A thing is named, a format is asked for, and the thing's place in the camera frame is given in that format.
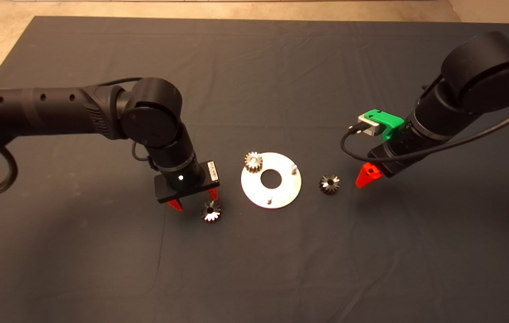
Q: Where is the round metal carrier plate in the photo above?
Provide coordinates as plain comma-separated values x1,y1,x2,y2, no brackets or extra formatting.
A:
241,153,302,210

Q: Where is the dark grey table cloth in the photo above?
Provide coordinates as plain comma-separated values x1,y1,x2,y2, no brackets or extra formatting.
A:
0,17,509,323

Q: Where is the small steel planetary gear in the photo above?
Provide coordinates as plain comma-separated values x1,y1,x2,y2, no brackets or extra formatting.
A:
244,152,263,173
201,200,222,222
318,175,341,196

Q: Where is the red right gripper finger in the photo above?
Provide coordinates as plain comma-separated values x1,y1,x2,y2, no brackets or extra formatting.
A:
355,162,382,188

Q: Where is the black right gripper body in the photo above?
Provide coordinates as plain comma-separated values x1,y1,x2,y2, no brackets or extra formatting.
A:
368,118,451,179

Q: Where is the thin black left camera cable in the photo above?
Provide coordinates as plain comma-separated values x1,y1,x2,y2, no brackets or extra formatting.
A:
86,77,156,172

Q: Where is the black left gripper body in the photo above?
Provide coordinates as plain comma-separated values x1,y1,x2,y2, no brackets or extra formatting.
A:
154,157,220,205

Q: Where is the green right camera mount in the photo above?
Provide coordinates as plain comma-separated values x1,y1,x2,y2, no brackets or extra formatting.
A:
364,109,405,142

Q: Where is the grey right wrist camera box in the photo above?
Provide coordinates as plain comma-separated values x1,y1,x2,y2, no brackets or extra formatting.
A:
358,113,383,136

